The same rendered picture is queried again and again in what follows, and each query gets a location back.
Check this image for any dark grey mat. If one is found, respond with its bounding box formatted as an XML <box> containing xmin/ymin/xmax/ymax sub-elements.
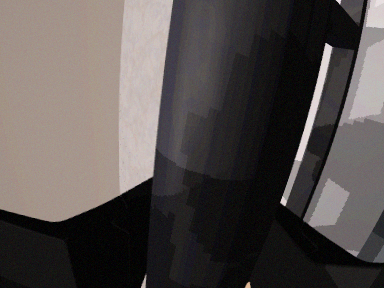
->
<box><xmin>356</xmin><ymin>211</ymin><xmax>384</xmax><ymax>263</ymax></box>

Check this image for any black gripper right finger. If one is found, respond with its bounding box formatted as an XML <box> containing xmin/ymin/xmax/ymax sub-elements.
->
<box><xmin>249</xmin><ymin>204</ymin><xmax>384</xmax><ymax>288</ymax></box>

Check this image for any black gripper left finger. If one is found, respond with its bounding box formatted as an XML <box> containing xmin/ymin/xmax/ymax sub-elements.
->
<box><xmin>0</xmin><ymin>177</ymin><xmax>153</xmax><ymax>288</ymax></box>

